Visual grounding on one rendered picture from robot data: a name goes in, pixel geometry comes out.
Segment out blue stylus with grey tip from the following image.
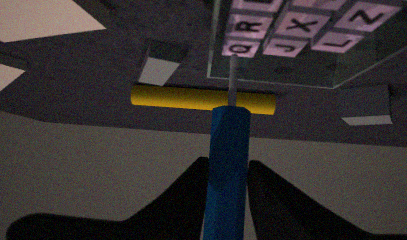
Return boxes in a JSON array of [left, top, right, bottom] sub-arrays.
[[203, 67, 251, 240]]

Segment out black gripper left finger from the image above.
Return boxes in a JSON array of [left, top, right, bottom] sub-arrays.
[[5, 157, 209, 240]]

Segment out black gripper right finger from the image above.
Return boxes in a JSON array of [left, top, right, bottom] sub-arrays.
[[247, 160, 407, 240]]

